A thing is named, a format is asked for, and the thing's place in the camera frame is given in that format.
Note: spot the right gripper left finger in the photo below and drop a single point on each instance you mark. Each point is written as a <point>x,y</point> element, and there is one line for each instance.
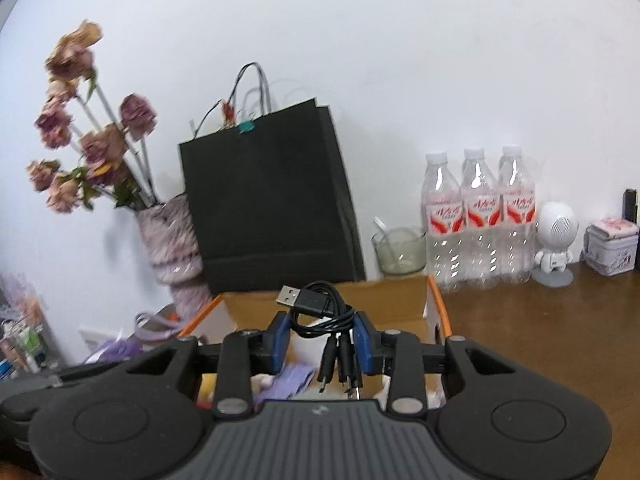
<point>243,355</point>

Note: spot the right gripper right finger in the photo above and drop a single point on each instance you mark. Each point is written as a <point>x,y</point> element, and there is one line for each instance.
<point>396,355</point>

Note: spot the colourful clutter at left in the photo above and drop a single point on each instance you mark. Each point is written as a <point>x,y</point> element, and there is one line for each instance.
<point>27,343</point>

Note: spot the purple fabric pouch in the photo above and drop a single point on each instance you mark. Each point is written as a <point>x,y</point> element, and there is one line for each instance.
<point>294,378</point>

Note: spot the purple tissue pack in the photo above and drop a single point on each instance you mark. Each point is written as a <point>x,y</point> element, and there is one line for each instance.
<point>115,350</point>

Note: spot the glass jar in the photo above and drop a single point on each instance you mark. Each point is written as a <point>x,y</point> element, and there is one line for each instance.
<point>399,251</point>

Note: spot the pink textured vase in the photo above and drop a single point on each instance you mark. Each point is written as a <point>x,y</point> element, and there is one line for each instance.
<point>168,235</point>

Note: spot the middle water bottle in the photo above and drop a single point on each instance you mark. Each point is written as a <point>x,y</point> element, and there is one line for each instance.
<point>481,200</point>

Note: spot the water bottle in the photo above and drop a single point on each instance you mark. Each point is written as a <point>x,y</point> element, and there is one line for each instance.
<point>481,200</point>
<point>518,211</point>
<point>443,222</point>

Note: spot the black paper bag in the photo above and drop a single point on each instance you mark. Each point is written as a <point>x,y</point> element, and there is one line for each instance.
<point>272,207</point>

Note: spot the left water bottle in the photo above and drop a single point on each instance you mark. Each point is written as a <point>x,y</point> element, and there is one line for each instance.
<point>443,222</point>

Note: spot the right water bottle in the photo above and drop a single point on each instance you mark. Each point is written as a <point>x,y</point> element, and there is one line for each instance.
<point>518,211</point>

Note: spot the white robot figurine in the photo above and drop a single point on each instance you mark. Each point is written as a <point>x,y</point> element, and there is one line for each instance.
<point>557,228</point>

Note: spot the teal binder clip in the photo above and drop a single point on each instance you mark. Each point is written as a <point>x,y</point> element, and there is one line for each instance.
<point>246,126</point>

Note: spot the small white tin box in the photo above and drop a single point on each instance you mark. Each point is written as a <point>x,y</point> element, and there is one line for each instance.
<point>610,246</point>

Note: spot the dried rose bouquet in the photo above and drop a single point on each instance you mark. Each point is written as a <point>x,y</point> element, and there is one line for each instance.
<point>109,142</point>

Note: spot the black object far right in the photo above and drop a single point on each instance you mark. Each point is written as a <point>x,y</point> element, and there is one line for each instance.
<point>630,205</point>

